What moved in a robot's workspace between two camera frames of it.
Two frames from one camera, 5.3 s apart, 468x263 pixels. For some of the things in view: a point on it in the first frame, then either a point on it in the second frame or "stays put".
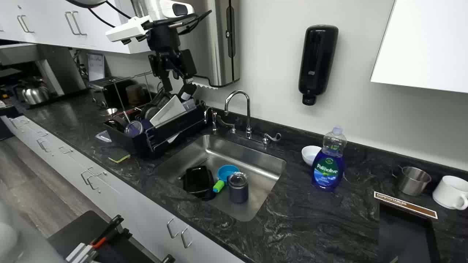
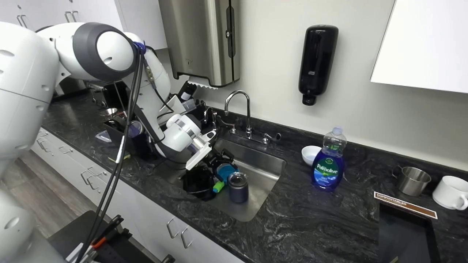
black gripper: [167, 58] → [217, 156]
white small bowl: [309, 153] stays put
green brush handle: [218, 186] stays put
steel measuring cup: [414, 180] stays put
